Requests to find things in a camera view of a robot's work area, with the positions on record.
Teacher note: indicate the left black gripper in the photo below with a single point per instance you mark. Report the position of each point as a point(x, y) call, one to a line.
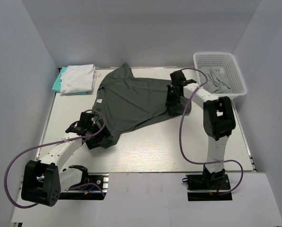
point(94, 143)

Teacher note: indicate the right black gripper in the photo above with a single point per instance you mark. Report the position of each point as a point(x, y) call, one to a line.
point(170, 101)

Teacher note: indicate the dark grey t-shirt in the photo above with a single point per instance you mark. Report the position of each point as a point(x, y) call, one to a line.
point(128, 103)

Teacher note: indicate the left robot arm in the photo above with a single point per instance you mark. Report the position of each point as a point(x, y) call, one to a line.
point(47, 178)

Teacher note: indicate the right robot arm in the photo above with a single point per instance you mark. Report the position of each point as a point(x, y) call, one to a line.
point(218, 118)

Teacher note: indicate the light grey t-shirt in basket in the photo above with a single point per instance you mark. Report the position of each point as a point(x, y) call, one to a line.
point(217, 80)

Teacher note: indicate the folded white t-shirt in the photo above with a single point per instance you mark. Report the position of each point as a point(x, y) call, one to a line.
point(77, 79)

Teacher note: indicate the folded teal t-shirt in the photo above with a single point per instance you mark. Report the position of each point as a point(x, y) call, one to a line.
point(57, 84)

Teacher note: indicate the white plastic basket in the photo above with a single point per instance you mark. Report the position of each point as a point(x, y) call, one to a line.
point(228, 62)

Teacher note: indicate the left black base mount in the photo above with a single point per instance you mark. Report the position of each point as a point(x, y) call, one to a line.
point(93, 188)

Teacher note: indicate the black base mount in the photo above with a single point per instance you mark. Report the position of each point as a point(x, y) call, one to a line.
point(93, 188)
point(199, 188)

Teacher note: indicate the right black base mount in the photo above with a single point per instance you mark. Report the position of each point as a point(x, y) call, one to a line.
point(199, 188)

